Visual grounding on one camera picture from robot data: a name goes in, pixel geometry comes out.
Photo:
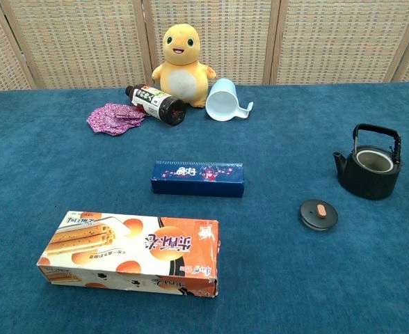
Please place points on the dark drink bottle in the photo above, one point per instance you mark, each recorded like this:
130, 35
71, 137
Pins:
159, 102

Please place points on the dark blue printed box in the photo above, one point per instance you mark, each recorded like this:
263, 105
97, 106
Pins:
197, 181

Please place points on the blue tablecloth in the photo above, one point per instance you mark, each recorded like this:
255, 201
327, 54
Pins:
295, 278

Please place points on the purple patterned cloth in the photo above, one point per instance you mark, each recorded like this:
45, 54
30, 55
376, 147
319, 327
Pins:
112, 118

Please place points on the black teapot lid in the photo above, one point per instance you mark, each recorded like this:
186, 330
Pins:
317, 214

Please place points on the yellow plush dinosaur toy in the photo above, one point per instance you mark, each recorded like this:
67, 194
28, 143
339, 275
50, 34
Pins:
183, 66

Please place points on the woven folding screen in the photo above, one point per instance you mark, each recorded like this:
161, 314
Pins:
86, 41

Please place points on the white plastic scoop cup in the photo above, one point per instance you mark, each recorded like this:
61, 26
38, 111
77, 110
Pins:
222, 101

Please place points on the black cast iron teapot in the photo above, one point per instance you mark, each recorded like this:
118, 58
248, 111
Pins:
368, 184

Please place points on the orange egg roll snack box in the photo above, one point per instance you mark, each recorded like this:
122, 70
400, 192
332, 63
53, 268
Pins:
131, 254

